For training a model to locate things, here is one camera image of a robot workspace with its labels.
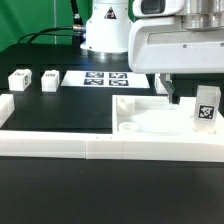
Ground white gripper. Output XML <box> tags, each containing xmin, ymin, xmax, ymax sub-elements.
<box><xmin>128</xmin><ymin>16</ymin><xmax>224</xmax><ymax>104</ymax></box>

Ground white square table top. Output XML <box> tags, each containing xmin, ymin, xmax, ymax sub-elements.
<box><xmin>111</xmin><ymin>94</ymin><xmax>224</xmax><ymax>136</ymax></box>

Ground white sheet with AprilTags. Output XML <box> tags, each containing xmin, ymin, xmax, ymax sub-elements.
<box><xmin>61</xmin><ymin>71</ymin><xmax>150</xmax><ymax>89</ymax></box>

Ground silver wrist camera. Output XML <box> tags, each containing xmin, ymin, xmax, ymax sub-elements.
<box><xmin>132</xmin><ymin>0</ymin><xmax>185</xmax><ymax>17</ymax></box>

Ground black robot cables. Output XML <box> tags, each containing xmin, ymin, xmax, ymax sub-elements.
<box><xmin>17</xmin><ymin>0</ymin><xmax>88</xmax><ymax>45</ymax></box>

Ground white U-shaped fence wall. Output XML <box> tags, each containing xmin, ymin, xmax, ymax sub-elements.
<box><xmin>0</xmin><ymin>94</ymin><xmax>224</xmax><ymax>162</ymax></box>

